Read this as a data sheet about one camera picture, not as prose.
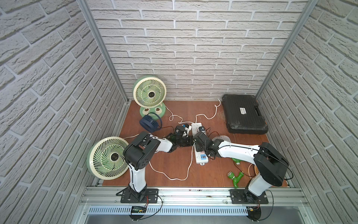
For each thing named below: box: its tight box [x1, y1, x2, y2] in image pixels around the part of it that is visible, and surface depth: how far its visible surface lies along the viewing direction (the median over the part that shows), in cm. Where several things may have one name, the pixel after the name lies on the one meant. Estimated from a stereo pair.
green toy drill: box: [227, 170, 245, 189], surface depth 80 cm
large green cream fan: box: [86, 136, 130, 181], surface depth 73 cm
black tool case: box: [222, 94, 269, 135], surface depth 102 cm
